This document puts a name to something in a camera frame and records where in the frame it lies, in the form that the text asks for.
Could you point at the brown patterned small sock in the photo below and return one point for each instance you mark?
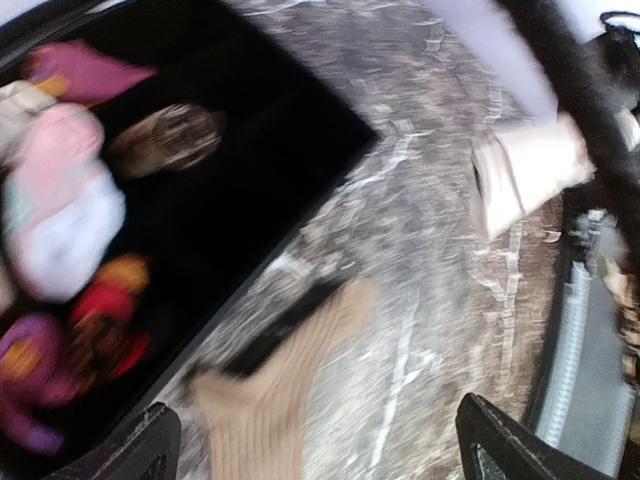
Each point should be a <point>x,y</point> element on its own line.
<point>172,139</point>

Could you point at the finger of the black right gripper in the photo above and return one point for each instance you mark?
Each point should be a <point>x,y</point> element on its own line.
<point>582,87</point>

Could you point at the pink white rolled sock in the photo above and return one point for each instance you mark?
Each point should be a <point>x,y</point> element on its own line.
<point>62,208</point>

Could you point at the dark red folded sock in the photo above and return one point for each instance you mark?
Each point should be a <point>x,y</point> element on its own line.
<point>75,72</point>

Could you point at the beige patterned rolled sock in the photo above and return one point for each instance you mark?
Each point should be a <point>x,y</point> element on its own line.
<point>21,103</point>

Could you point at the cream brown block sock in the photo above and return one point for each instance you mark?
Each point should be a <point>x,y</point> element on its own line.
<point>516,170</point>

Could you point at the tan ribbed sock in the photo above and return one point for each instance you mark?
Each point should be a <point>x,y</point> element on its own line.
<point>256,424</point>

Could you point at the maroon orange rolled sock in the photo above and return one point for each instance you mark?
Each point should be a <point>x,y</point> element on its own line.
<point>47,364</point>

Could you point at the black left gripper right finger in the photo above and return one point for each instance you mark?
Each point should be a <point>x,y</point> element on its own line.
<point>494,446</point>

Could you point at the black front table rail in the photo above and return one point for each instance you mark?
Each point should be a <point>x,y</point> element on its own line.
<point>562,274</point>

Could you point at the black box with glass lid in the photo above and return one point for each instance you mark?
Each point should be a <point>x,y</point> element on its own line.
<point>211,230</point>

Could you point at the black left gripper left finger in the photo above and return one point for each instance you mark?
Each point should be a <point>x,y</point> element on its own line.
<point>148,448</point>

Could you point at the white slotted cable duct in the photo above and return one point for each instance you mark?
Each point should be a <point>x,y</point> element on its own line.
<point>566,357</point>

